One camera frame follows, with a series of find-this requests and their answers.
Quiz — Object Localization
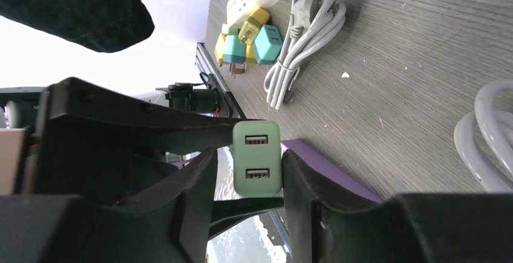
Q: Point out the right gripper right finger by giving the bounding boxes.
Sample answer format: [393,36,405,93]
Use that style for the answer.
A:
[282,151,512,262]

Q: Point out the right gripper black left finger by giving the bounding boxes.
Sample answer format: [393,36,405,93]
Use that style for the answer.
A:
[1,149,218,262]

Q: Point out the white coiled cable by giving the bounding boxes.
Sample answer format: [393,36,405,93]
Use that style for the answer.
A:
[263,0,513,194]

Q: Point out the teal plug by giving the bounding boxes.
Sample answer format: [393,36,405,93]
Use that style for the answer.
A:
[223,35,246,64]
[253,25,283,65]

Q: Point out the purple power strip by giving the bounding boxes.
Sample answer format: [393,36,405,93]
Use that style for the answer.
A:
[281,139,383,203]

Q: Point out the yellow plug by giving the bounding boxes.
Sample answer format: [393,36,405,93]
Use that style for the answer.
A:
[214,33,226,67]
[244,44,258,65]
[238,7,270,45]

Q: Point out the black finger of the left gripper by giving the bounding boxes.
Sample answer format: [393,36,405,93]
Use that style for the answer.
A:
[208,197,284,239]

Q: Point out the pink plug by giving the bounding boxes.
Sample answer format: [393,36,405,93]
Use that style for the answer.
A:
[228,63,246,78]

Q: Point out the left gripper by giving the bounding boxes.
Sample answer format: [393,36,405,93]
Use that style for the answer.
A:
[13,77,242,206]

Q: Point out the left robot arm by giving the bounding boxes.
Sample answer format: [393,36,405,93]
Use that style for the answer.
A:
[1,73,246,118]

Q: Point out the black garment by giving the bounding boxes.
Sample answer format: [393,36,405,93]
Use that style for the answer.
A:
[1,0,155,53]

